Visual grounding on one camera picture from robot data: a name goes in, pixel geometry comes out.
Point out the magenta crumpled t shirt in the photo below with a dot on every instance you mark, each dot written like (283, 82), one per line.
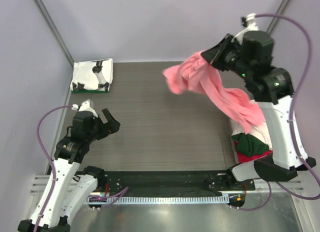
(247, 157)

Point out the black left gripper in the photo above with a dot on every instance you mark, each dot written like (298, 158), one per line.
(112, 126)

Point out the aluminium frame post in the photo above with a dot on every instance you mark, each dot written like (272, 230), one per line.
(283, 6)
(54, 30)

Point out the folded white printed t shirt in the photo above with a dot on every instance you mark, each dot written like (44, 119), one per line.
(96, 75)

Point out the folded green t shirt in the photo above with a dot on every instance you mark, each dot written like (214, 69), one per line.
(89, 91)

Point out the dark green crumpled t shirt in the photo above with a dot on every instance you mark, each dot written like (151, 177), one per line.
(249, 145)

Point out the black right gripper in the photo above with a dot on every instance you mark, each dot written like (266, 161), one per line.
(215, 55)

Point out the right aluminium frame post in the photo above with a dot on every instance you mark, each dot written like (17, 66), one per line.
(283, 6)

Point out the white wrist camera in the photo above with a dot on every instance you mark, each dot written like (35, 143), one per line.
(249, 24)
(86, 105)

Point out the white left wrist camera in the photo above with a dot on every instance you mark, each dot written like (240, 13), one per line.
(86, 105)

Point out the white slotted cable duct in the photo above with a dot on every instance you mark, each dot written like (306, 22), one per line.
(224, 199)

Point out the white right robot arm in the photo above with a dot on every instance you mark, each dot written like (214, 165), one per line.
(272, 88)

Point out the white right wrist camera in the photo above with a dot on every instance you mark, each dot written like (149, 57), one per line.
(249, 24)

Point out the pink t shirt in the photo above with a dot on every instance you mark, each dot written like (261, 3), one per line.
(196, 75)

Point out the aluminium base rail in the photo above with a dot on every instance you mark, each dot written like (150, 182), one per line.
(39, 185)

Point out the white crumpled t shirt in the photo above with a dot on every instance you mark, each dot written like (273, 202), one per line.
(261, 132)

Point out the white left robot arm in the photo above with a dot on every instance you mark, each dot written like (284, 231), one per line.
(57, 207)

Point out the left aluminium frame post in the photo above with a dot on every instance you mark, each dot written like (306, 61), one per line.
(54, 30)

